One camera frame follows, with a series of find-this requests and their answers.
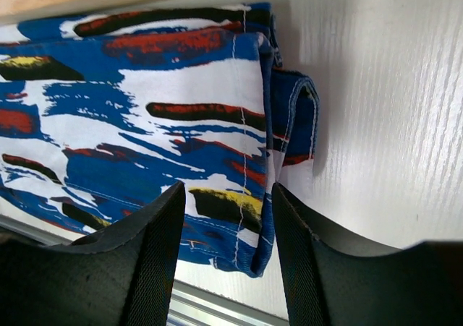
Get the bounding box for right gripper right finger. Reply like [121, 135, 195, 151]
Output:
[272, 184, 462, 325]

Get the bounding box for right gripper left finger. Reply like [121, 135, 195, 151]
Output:
[1, 182, 185, 325]

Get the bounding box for blue patterned trousers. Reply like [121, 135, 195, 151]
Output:
[1, 2, 319, 278]

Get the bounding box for aluminium mounting rail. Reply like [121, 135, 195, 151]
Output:
[1, 215, 289, 325]

